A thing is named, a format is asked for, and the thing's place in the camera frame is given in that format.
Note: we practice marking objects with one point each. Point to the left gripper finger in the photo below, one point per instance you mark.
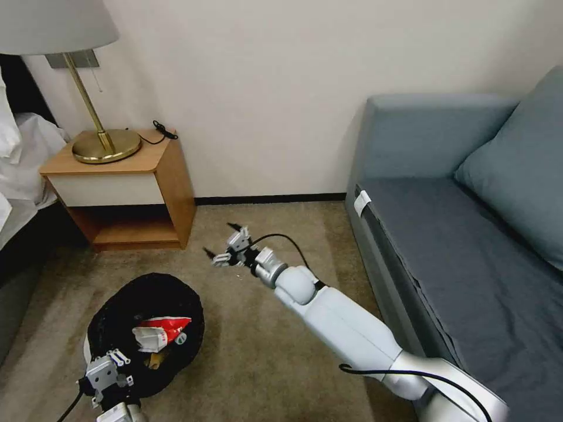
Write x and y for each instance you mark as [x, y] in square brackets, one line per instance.
[125, 380]
[118, 357]

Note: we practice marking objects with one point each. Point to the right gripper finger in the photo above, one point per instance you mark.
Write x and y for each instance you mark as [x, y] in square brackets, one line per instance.
[220, 260]
[238, 228]

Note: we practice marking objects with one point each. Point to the black trash bin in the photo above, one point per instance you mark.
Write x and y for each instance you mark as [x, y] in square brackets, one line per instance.
[145, 299]

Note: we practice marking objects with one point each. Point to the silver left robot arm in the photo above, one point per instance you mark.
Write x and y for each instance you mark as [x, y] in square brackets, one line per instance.
[125, 413]

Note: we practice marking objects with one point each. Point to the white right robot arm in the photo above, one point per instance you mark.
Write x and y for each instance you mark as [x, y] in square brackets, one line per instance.
[334, 314]

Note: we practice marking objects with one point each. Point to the brown paper scrap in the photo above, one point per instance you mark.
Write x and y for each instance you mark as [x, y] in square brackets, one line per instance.
[155, 359]

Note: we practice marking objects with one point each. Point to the black baseboard strip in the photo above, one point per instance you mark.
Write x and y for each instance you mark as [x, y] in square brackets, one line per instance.
[272, 199]

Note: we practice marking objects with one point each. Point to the red white snack wrapper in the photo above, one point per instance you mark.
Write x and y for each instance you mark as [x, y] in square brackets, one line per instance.
[160, 330]

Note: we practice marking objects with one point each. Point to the green white round lid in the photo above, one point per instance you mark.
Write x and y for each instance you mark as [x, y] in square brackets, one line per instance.
[180, 338]

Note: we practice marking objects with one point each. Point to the wooden nightstand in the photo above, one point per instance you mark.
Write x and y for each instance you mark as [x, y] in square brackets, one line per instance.
[171, 193]

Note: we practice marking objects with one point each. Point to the white sofa tag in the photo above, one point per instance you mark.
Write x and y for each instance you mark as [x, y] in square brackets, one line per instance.
[362, 201]

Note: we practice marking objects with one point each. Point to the grey blue sofa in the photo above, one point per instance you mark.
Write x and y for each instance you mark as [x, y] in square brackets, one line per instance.
[440, 263]

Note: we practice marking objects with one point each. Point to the white bed sheet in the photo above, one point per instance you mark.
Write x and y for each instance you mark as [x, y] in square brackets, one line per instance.
[31, 167]

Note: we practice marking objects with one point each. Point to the white pillow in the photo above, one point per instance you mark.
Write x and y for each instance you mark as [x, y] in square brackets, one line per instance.
[8, 127]

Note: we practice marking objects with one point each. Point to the brass table lamp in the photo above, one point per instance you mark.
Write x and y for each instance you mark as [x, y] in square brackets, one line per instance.
[53, 22]

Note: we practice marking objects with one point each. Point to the grey blue sofa cushion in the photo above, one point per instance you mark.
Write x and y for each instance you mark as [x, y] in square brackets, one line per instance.
[523, 176]

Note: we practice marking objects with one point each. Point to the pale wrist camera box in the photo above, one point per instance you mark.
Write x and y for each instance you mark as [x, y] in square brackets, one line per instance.
[238, 242]
[101, 373]

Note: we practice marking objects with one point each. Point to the dark bed frame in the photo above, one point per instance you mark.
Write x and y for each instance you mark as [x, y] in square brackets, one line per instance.
[26, 263]

